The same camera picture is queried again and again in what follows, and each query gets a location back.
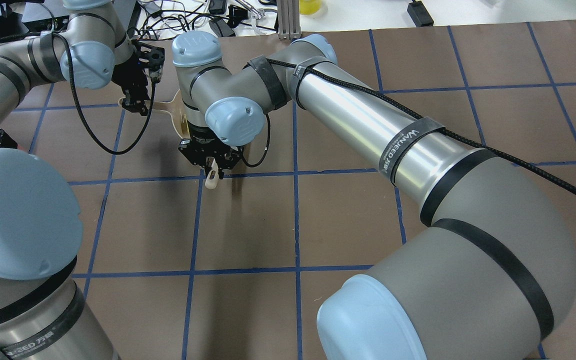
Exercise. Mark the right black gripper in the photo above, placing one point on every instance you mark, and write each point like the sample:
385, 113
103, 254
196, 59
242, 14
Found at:
203, 148

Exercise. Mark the beige plastic dustpan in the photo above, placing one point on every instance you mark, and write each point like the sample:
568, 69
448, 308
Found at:
176, 111

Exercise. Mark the black power adapter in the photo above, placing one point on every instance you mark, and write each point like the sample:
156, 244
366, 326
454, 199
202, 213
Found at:
419, 14

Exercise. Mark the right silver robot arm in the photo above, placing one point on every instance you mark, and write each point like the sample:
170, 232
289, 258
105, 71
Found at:
493, 272

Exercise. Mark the beige hand brush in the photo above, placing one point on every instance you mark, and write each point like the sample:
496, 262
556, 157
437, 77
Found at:
212, 178

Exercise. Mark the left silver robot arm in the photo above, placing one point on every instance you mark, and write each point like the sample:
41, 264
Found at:
43, 312

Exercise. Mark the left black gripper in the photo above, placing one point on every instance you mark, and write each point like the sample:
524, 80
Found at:
135, 86

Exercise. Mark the aluminium frame post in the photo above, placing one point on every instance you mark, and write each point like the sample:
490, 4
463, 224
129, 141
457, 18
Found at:
288, 19

